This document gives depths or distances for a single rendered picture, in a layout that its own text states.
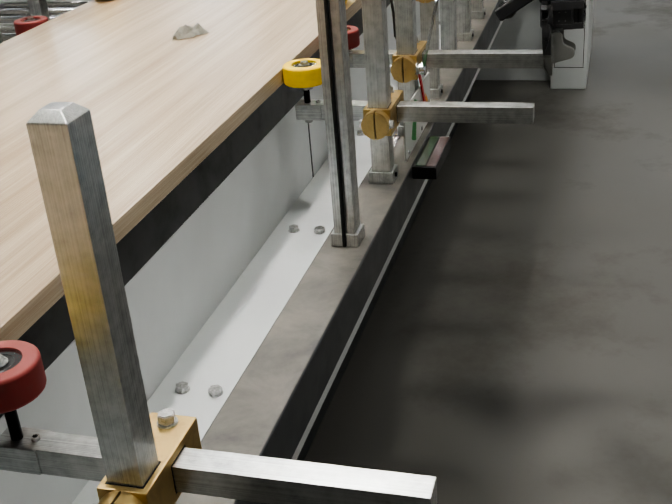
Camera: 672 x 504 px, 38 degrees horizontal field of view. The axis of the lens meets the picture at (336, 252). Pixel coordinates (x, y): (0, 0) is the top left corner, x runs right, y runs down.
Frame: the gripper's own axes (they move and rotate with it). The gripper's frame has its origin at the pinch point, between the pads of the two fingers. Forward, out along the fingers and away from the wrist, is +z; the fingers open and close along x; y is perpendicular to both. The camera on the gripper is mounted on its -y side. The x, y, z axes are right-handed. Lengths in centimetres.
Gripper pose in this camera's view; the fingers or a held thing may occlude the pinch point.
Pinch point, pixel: (546, 68)
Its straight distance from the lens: 198.3
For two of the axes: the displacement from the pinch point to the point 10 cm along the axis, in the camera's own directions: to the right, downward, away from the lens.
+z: 1.0, 8.9, 4.4
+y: 9.6, 0.3, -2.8
